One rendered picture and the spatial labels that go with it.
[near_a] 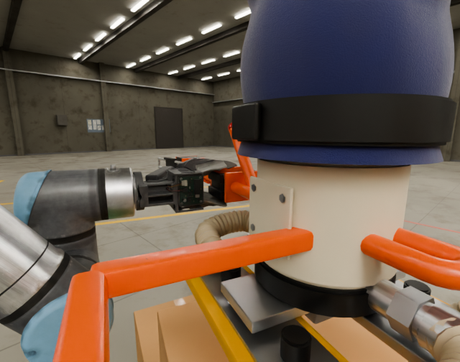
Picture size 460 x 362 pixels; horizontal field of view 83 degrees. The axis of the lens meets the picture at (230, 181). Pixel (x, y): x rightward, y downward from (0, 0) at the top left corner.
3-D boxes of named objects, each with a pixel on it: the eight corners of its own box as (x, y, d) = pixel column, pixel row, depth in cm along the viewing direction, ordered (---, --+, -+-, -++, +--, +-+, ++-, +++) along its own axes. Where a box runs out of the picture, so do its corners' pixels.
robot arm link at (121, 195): (108, 211, 50) (104, 161, 48) (135, 208, 52) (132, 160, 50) (108, 226, 42) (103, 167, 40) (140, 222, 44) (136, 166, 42)
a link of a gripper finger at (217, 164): (246, 168, 52) (205, 184, 49) (233, 165, 58) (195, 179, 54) (243, 154, 51) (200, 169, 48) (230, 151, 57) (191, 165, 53)
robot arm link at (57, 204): (31, 224, 45) (22, 167, 44) (109, 215, 50) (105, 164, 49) (13, 245, 37) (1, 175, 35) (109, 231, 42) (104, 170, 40)
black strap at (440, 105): (498, 144, 26) (506, 103, 25) (325, 149, 16) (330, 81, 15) (326, 138, 46) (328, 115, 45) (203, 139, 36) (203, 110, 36)
